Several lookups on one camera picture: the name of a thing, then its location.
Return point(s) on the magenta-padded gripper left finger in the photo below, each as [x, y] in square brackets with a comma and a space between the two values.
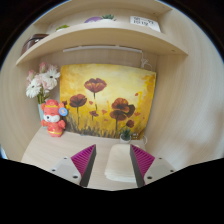
[68, 168]

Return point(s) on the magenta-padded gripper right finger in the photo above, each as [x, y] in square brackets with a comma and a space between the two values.
[159, 168]

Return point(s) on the cream white towel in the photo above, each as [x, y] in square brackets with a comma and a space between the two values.
[118, 163]

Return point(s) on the small plant in white pot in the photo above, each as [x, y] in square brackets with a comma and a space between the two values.
[125, 138]

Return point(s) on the red plush mouse toy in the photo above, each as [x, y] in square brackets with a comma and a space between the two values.
[55, 125]

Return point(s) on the light blue vase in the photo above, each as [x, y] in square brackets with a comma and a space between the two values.
[40, 111]

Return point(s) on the pink and white flower bouquet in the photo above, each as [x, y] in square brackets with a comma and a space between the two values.
[43, 81]

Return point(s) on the yellow poppy flower painting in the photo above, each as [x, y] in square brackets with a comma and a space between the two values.
[110, 73]

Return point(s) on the white light bar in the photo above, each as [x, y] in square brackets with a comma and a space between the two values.
[100, 49]

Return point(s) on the wooden shelf with items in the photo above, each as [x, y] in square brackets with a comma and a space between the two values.
[100, 35]

